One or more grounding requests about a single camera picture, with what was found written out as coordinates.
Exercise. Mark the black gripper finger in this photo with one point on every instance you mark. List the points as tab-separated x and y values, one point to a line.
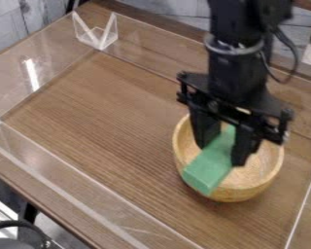
247	142
206	126

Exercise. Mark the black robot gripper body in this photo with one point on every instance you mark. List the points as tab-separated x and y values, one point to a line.
231	90

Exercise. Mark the green rectangular block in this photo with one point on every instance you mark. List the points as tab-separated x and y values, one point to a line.
210	167

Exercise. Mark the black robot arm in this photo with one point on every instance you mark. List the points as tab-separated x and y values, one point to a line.
240	21

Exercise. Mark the brown wooden bowl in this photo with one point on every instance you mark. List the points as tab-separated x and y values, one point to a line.
248	180

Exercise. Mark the black metal table leg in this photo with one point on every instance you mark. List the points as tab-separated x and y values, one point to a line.
28	212

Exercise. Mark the clear acrylic corner bracket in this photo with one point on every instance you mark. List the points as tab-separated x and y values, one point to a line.
96	37

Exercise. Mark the clear acrylic tray wall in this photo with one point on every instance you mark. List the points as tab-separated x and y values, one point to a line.
103	218

